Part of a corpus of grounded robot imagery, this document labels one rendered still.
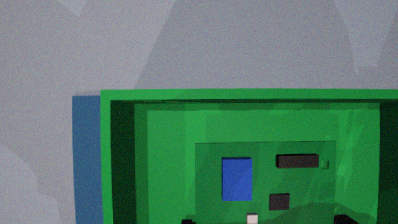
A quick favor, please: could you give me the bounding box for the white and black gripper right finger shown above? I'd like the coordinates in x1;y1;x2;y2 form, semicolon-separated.
333;214;359;224

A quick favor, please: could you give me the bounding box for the green circuit board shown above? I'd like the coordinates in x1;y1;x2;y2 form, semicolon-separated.
195;141;336;224

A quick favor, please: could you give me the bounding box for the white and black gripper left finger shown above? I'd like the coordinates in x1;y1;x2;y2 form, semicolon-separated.
181;219;196;224

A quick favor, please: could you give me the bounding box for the green bin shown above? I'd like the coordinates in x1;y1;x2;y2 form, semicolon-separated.
100;88;398;224

